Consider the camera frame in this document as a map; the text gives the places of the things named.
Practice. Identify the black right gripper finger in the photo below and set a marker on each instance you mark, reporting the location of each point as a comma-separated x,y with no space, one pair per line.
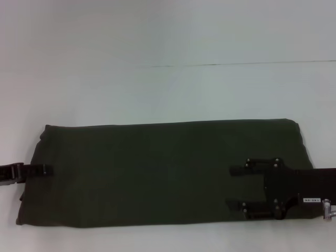
249,208
249,169

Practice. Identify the dark green printed t-shirt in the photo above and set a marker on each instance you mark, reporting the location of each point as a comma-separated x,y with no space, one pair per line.
157,178

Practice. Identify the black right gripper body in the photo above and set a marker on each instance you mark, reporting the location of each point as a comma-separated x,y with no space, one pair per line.
299,186

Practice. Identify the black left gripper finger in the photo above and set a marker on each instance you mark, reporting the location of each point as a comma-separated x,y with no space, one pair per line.
38,172

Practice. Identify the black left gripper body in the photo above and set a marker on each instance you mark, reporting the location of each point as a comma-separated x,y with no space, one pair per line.
10,176

